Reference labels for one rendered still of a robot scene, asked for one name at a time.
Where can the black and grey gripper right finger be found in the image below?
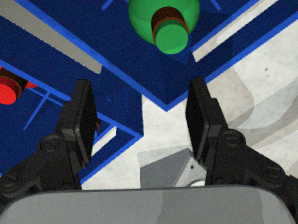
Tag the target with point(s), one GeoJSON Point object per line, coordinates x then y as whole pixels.
{"type": "Point", "coordinates": [223, 151]}

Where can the blue crate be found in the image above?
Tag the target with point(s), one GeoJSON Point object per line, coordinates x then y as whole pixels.
{"type": "Point", "coordinates": [101, 28]}
{"type": "Point", "coordinates": [34, 51]}

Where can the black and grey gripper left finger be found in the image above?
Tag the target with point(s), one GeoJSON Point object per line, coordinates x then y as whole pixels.
{"type": "Point", "coordinates": [69, 147]}

